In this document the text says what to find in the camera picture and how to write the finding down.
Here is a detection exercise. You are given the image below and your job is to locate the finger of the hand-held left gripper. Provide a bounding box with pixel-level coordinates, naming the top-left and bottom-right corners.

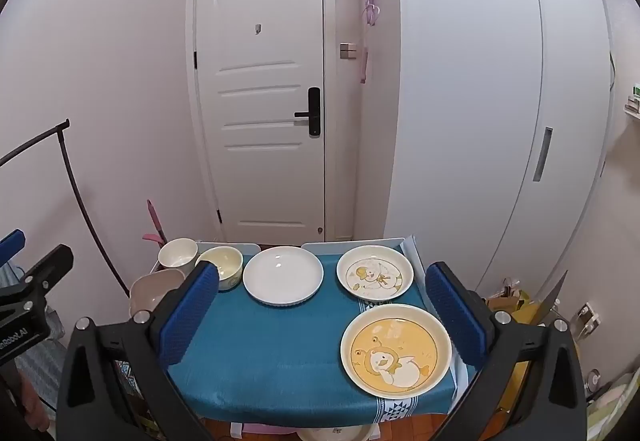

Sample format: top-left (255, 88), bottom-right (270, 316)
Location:
top-left (22, 244), bottom-right (74, 294)
top-left (0, 229), bottom-right (26, 268)

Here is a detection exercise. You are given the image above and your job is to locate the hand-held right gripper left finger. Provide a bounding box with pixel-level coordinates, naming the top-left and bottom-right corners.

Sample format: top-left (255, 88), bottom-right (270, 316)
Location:
top-left (56, 262), bottom-right (221, 441)

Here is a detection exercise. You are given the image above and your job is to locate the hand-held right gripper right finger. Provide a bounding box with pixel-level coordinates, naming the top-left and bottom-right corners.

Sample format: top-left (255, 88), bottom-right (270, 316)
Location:
top-left (425, 262), bottom-right (587, 441)

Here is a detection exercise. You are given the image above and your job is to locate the beige plastic basin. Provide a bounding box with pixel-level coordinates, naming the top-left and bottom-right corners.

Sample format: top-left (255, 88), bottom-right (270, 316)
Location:
top-left (129, 268), bottom-right (187, 320)

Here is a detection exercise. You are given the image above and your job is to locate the person's left hand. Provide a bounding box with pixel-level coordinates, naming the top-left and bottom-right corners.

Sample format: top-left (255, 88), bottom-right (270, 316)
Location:
top-left (12, 373), bottom-right (52, 433)

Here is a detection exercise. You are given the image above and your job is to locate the grey blue cloth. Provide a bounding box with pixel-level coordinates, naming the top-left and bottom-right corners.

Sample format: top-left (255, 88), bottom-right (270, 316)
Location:
top-left (14, 311), bottom-right (67, 418)

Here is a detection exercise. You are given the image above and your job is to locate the cardboard box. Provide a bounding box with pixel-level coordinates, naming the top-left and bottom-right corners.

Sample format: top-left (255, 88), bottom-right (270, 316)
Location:
top-left (487, 281), bottom-right (542, 323)

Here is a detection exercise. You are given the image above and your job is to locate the cream bowl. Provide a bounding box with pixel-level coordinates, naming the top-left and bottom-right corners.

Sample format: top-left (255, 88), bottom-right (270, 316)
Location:
top-left (195, 246), bottom-right (244, 292)

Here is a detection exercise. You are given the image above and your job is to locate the tall white bowl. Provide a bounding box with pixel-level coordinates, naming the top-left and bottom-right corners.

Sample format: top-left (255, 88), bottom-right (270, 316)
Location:
top-left (158, 238), bottom-right (199, 276)

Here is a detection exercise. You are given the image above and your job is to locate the black clothes rack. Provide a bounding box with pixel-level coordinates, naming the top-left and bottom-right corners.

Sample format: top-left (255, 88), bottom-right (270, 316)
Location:
top-left (0, 120), bottom-right (132, 297)

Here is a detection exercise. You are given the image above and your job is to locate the small cartoon plate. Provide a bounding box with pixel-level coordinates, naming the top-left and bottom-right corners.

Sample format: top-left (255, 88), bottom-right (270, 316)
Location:
top-left (336, 245), bottom-right (415, 302)

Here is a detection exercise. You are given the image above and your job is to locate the teal tablecloth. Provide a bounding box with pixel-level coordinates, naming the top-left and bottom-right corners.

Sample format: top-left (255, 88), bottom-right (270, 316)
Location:
top-left (165, 248), bottom-right (463, 424)

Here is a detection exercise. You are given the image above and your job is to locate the plain white plate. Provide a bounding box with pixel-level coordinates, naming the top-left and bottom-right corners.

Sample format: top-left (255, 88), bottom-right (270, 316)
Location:
top-left (242, 246), bottom-right (324, 308)

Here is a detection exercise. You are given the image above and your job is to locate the grey paper bag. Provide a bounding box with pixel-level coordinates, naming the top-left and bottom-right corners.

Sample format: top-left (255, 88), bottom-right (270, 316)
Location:
top-left (537, 269), bottom-right (569, 323)

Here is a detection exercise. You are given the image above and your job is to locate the white tub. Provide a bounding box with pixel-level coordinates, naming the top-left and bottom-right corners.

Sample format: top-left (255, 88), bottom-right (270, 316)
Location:
top-left (299, 425), bottom-right (382, 441)

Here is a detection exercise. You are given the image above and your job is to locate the white door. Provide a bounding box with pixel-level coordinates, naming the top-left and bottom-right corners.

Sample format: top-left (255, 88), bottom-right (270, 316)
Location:
top-left (189, 0), bottom-right (337, 242)

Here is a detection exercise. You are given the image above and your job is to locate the white wardrobe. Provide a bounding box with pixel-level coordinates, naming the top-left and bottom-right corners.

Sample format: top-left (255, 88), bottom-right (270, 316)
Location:
top-left (382, 0), bottom-right (615, 293)

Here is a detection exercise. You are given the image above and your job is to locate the wall socket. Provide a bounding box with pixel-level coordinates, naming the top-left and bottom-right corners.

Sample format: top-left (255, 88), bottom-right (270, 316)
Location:
top-left (575, 302), bottom-right (602, 338)

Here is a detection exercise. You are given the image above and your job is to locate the grey wardrobe handle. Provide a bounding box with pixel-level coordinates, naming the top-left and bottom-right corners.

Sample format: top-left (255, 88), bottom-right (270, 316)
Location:
top-left (532, 126), bottom-right (553, 183)

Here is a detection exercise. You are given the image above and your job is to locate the black door lock handle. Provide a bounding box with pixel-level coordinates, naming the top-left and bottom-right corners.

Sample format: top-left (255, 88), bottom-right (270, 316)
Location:
top-left (294, 87), bottom-right (322, 137)

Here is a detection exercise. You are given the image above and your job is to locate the small wall shelf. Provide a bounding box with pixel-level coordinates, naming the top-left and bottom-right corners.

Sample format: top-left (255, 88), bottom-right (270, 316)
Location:
top-left (623, 84), bottom-right (640, 118)

